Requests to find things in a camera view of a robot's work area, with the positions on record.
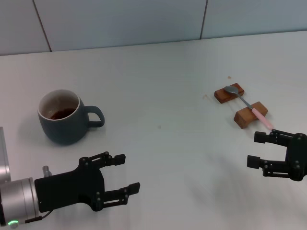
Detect pink handled metal spoon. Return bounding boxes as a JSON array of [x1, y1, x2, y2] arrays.
[[224, 85, 274, 130]]

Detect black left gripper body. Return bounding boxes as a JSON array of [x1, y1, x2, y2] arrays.
[[35, 157, 106, 213]]

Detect dark grey ceramic cup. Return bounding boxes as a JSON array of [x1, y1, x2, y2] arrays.
[[37, 89, 106, 146]]

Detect flat brown wooden block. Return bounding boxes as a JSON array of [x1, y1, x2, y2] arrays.
[[213, 82, 245, 104]]

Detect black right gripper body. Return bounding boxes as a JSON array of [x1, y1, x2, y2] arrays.
[[284, 133, 307, 182]]

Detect tall brown wooden block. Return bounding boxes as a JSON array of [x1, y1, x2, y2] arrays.
[[234, 101, 269, 129]]

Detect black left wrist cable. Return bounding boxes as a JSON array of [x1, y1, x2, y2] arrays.
[[25, 210, 52, 224]]

